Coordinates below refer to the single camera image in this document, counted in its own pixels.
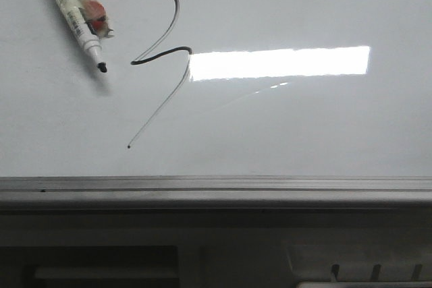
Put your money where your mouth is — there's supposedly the white whiteboard with aluminium frame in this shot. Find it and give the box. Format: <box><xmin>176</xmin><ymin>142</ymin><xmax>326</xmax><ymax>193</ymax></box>
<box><xmin>1</xmin><ymin>0</ymin><xmax>431</xmax><ymax>211</ymax></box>

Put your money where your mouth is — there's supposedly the white taped whiteboard marker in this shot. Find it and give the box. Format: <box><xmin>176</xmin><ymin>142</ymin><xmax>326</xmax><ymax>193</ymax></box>
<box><xmin>55</xmin><ymin>0</ymin><xmax>113</xmax><ymax>73</ymax></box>

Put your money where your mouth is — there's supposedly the white marker tray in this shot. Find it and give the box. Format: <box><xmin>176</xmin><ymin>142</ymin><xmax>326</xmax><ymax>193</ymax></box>
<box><xmin>286</xmin><ymin>243</ymin><xmax>431</xmax><ymax>287</ymax></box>

